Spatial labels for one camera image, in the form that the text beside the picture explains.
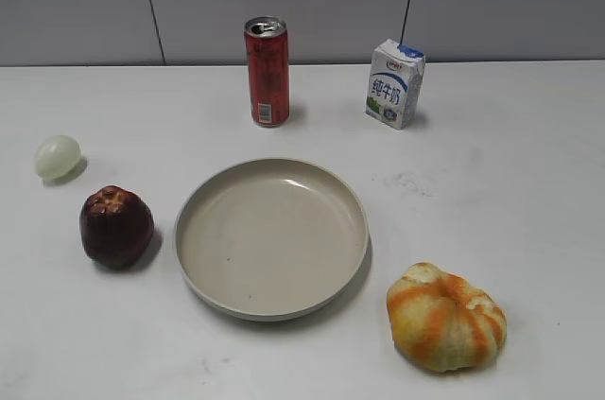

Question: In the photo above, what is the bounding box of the dark red apple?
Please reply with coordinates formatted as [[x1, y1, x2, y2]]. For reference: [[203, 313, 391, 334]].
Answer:
[[79, 185, 155, 270]]

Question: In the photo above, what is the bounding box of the red soda can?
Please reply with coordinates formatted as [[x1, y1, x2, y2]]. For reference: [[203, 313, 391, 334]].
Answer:
[[244, 16, 290, 127]]

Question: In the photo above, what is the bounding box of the white milk carton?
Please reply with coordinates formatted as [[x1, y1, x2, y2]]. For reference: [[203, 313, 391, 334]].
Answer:
[[365, 39, 425, 130]]

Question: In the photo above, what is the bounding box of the beige round plate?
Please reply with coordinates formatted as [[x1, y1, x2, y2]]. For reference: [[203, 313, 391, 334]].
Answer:
[[173, 158, 371, 322]]

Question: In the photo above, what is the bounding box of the white onion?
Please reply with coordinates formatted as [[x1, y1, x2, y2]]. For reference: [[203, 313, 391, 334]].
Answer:
[[34, 135, 81, 180]]

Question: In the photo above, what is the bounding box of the orange striped pumpkin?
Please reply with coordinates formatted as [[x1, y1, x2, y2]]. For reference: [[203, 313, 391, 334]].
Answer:
[[387, 262, 507, 373]]

